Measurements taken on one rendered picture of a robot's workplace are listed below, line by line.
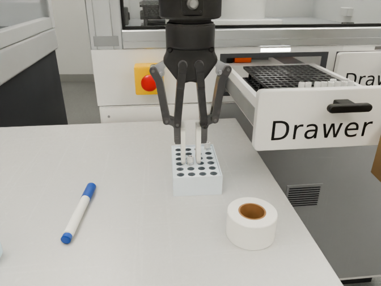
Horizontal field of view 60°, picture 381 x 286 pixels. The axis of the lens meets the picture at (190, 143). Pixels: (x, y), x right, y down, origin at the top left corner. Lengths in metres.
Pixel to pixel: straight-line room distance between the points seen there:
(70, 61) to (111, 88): 3.55
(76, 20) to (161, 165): 3.74
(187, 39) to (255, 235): 0.29
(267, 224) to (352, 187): 0.77
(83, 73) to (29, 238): 3.95
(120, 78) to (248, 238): 0.56
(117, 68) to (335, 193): 0.79
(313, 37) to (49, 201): 0.74
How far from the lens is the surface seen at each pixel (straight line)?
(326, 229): 1.27
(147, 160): 0.69
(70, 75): 4.46
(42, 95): 1.63
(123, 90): 0.89
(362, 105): 0.61
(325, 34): 0.96
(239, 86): 0.76
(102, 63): 0.88
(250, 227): 0.45
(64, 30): 4.39
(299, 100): 0.59
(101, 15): 0.86
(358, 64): 1.01
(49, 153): 0.77
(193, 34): 0.49
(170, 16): 0.49
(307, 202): 1.16
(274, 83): 0.73
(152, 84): 0.80
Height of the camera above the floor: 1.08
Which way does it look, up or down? 25 degrees down
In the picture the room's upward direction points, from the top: straight up
